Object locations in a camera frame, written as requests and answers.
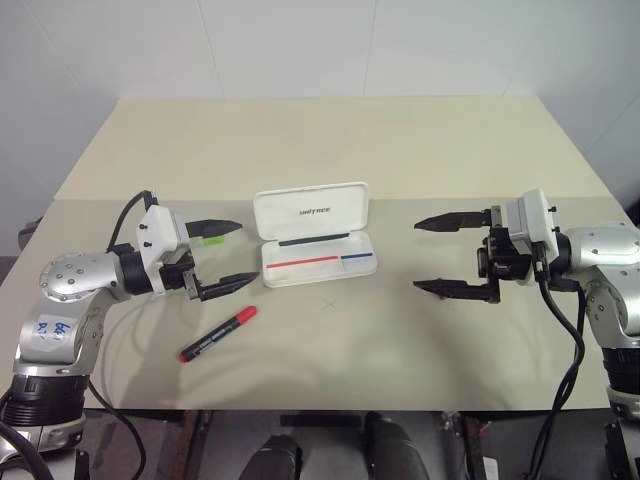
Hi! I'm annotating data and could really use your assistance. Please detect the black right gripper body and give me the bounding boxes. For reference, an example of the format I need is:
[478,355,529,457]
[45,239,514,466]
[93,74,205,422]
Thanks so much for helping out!
[477,227,534,287]

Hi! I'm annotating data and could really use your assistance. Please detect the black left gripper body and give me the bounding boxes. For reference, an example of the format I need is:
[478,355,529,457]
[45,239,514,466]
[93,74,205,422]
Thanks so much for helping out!
[159,248,198,301]

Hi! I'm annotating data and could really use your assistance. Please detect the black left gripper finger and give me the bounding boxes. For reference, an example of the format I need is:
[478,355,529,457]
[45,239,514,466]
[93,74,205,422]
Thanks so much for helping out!
[185,218,244,240]
[193,272,261,304]

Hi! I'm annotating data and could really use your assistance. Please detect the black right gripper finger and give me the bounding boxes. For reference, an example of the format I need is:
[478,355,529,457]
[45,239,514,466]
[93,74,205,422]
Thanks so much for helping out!
[412,278,502,305]
[413,205,503,234]

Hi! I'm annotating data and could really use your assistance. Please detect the red marker with black label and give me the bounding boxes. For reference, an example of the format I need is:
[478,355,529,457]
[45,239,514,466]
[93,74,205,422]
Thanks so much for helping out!
[178,304,259,364]

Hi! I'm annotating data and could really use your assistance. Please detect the white hard pencil case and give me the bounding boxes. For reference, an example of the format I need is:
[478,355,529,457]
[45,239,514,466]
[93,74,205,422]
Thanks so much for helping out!
[252,180,379,290]

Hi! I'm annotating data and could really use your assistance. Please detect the dark grey chair part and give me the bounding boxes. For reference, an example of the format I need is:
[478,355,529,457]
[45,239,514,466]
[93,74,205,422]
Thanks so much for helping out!
[16,214,45,250]

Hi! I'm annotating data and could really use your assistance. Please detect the large dark rounded shape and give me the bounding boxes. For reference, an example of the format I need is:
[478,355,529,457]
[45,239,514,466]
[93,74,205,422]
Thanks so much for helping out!
[363,411,434,480]

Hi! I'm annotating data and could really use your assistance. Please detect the small dark rounded shape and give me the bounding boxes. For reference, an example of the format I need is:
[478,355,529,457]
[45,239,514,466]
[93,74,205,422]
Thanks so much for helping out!
[242,434,304,480]

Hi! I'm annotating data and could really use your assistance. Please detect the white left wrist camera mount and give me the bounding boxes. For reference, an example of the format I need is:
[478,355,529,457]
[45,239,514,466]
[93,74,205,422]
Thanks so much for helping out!
[134,201,195,297]

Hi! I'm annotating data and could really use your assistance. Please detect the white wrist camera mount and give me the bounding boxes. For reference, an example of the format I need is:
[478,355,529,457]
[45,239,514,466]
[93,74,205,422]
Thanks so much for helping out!
[134,201,195,297]
[504,188,562,282]

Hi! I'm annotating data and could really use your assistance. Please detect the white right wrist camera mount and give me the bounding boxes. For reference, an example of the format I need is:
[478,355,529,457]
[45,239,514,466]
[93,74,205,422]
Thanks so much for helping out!
[504,188,562,282]

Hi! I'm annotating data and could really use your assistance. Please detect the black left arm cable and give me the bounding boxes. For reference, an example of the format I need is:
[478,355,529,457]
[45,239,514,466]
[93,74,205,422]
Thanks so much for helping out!
[87,189,154,480]

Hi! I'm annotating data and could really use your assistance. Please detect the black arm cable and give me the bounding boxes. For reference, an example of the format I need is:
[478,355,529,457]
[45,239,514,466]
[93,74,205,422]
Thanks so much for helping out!
[87,189,154,480]
[524,242,589,480]

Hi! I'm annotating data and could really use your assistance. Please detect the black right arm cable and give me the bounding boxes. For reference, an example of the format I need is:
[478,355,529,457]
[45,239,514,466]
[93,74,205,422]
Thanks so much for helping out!
[524,242,589,480]

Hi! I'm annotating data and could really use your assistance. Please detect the brown table frame leg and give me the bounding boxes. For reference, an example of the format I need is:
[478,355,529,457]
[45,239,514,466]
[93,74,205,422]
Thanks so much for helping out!
[183,410,214,480]
[462,413,490,480]

